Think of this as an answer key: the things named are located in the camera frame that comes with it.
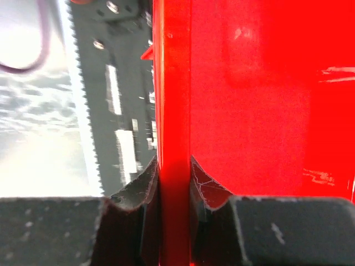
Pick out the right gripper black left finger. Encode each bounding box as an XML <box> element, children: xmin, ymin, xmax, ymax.
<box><xmin>1</xmin><ymin>158</ymin><xmax>159</xmax><ymax>265</ymax></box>

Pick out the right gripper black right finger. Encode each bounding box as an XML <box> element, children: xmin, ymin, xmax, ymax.
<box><xmin>190</xmin><ymin>158</ymin><xmax>354</xmax><ymax>265</ymax></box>

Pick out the red plastic tray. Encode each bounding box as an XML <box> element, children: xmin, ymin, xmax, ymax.
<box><xmin>143</xmin><ymin>1</ymin><xmax>354</xmax><ymax>265</ymax></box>

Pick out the white slotted cable duct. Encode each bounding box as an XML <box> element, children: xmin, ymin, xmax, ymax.
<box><xmin>57</xmin><ymin>1</ymin><xmax>104</xmax><ymax>196</ymax></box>

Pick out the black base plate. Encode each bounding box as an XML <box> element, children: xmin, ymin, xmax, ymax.
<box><xmin>69</xmin><ymin>1</ymin><xmax>156</xmax><ymax>196</ymax></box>

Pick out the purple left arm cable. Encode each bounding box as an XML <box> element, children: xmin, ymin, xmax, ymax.
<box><xmin>0</xmin><ymin>0</ymin><xmax>53</xmax><ymax>74</ymax></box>

